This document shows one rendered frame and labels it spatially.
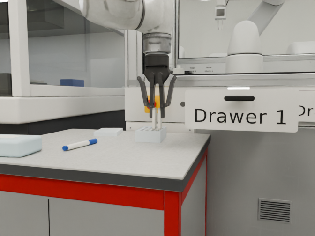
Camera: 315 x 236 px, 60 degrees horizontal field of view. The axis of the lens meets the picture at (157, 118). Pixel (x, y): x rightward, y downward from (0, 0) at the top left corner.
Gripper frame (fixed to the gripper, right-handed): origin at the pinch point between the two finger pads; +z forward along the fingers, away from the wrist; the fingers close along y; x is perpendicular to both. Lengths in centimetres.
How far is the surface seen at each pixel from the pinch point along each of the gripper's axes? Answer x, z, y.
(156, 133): -1.5, 4.7, 0.2
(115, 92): 92, -9, -47
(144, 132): -1.5, 4.4, -4.0
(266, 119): -11.6, -1.4, 31.0
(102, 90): 73, -10, -48
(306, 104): 19, -4, 50
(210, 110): -10.3, -3.5, 16.9
